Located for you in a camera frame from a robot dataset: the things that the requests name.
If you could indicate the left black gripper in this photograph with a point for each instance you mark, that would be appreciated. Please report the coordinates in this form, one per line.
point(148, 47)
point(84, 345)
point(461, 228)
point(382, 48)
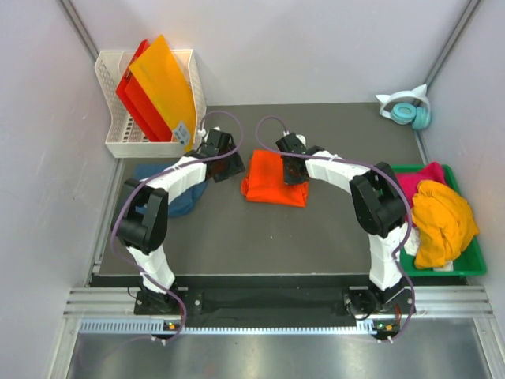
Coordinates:
point(235, 167)

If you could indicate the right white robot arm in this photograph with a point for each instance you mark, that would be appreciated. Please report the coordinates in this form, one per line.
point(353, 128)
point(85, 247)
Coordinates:
point(378, 202)

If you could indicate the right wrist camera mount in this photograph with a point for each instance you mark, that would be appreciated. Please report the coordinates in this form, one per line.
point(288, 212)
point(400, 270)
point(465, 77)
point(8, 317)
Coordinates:
point(300, 137)

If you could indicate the yellow t shirt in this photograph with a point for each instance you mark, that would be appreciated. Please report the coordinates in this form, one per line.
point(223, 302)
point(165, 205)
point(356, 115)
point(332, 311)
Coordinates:
point(445, 222)

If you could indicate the orange t shirt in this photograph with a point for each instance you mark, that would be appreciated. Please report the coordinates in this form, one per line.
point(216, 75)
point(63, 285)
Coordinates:
point(264, 182)

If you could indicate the white perforated file basket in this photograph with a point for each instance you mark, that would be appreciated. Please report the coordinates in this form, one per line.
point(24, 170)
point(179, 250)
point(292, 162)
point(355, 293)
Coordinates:
point(125, 139)

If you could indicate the blue t shirt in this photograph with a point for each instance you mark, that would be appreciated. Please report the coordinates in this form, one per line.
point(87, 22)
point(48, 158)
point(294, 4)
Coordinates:
point(181, 205)

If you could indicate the cat ear headphones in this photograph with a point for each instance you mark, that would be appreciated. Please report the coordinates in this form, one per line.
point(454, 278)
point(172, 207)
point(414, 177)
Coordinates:
point(407, 107)

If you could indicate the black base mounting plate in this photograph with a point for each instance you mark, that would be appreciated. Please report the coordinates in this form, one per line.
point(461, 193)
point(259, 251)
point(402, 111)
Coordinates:
point(283, 300)

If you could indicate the slotted cable duct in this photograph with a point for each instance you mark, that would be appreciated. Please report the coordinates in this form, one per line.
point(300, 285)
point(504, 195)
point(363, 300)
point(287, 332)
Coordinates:
point(162, 327)

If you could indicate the red plastic folder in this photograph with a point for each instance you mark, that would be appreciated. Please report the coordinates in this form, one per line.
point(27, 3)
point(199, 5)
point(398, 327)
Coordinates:
point(140, 107)

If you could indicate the pink t shirt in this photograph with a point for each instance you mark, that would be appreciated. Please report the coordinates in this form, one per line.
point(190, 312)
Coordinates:
point(410, 180)

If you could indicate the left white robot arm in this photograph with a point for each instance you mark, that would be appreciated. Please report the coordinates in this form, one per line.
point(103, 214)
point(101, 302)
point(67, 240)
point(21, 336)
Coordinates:
point(143, 209)

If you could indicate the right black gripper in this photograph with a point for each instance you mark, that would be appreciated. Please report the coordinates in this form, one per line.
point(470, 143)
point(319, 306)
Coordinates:
point(290, 180)

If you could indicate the white t shirt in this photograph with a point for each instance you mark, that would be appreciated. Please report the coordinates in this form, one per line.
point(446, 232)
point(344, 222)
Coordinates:
point(413, 245)

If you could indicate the orange plastic folder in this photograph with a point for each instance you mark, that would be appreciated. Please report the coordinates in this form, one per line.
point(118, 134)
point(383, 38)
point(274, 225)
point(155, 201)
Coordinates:
point(158, 73)

